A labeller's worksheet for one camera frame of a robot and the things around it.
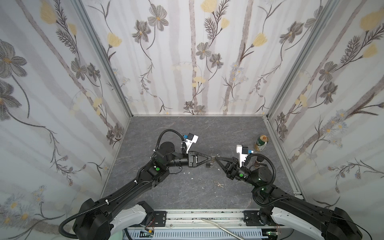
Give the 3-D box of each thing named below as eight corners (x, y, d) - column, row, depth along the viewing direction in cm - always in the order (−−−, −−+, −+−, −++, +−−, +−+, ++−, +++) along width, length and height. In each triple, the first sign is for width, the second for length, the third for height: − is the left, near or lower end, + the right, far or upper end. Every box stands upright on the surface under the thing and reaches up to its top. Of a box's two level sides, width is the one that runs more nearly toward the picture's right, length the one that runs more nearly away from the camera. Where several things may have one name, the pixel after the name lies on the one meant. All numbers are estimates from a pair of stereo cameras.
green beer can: (254, 152, 102) (261, 142, 93) (252, 144, 106) (258, 134, 97) (263, 152, 102) (270, 142, 93) (260, 144, 106) (267, 134, 97)
